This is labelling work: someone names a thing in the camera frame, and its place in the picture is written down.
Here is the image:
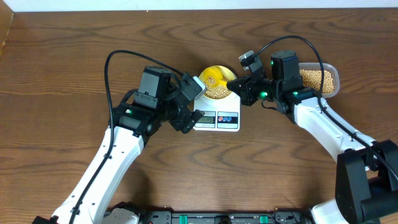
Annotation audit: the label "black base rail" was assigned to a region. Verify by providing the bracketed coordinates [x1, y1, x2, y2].
[102, 202, 315, 224]

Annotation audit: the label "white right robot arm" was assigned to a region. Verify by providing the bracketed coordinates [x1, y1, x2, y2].
[227, 50, 397, 223]

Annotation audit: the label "soybeans in scoop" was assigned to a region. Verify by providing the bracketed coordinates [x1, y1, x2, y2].
[206, 77, 217, 87]

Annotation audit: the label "clear plastic container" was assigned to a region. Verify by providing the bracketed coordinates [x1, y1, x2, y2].
[299, 62, 340, 98]

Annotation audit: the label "white digital kitchen scale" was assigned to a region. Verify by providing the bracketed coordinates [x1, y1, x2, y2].
[193, 92, 241, 132]

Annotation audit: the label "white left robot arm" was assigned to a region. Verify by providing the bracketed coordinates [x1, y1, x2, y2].
[34, 66, 206, 224]

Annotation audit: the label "pale yellow bowl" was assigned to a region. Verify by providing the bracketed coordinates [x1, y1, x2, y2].
[199, 65, 236, 83]

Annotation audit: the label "soybeans in bowl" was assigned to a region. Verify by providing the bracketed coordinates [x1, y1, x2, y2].
[205, 84, 231, 100]

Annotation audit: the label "soybeans in container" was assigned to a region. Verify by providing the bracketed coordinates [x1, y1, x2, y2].
[300, 69, 335, 93]

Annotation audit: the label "yellow measuring scoop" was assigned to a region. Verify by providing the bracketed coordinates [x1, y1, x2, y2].
[203, 67, 227, 88]

